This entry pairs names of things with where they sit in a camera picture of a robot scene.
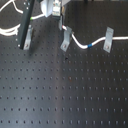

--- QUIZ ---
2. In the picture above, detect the left metal cable clip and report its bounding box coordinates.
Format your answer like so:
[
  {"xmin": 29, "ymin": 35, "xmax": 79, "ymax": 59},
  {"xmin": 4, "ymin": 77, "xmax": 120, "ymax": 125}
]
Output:
[{"xmin": 23, "ymin": 25, "xmax": 33, "ymax": 50}]

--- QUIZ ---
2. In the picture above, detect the white cable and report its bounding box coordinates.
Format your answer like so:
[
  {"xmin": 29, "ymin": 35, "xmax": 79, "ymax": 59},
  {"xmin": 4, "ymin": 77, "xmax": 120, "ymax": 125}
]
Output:
[{"xmin": 0, "ymin": 0, "xmax": 128, "ymax": 50}]

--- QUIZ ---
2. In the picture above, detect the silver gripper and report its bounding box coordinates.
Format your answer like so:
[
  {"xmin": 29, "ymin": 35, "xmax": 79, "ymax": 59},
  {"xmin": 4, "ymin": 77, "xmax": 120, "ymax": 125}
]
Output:
[{"xmin": 18, "ymin": 0, "xmax": 69, "ymax": 50}]

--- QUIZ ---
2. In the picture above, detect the right metal cable clip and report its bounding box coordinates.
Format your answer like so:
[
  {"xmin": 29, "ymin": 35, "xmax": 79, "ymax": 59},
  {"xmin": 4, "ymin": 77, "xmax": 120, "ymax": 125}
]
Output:
[{"xmin": 103, "ymin": 27, "xmax": 114, "ymax": 53}]

